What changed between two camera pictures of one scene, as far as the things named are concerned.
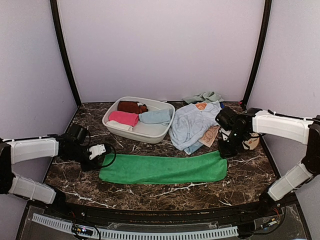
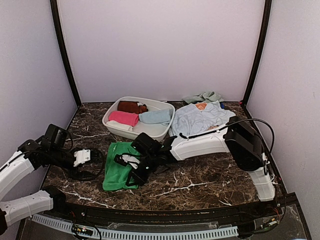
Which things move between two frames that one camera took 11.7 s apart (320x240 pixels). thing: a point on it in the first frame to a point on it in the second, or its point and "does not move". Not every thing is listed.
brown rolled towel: [135, 107] does not move
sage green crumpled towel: [203, 97] does not move
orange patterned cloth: [201, 106] does not move
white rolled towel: [119, 125] does not move
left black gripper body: [85, 167] to [75, 173]
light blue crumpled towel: [189, 123] does not move
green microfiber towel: [143, 169] to [116, 173]
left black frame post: [56, 16] does not move
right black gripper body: [234, 145] to [143, 177]
